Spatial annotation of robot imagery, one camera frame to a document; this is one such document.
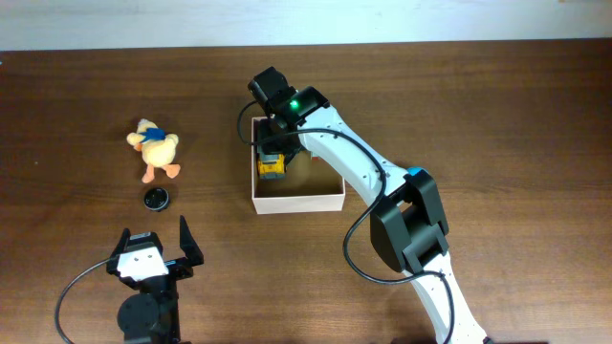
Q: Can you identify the yellow grey toy dump truck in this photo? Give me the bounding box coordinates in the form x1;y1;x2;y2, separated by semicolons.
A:
257;153;286;180

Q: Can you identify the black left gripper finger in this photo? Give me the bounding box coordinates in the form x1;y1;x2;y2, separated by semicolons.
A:
180;215;204;266
110;228;131;258

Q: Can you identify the black round knob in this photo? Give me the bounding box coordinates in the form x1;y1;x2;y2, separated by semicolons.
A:
142;187;170;212

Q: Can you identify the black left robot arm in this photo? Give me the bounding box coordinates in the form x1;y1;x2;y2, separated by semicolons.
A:
106;217;205;344

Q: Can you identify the pink open box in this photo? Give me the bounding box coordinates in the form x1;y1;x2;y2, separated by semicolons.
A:
251;147;346;215

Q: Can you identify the yellow plush duck toy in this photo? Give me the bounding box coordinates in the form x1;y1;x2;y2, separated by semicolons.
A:
126;118;182;183

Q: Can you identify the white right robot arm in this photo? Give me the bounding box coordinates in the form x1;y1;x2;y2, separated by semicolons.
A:
248;67;491;343

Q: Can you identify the blue number ten ball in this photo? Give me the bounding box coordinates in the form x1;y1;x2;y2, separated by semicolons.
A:
406;167;424;175

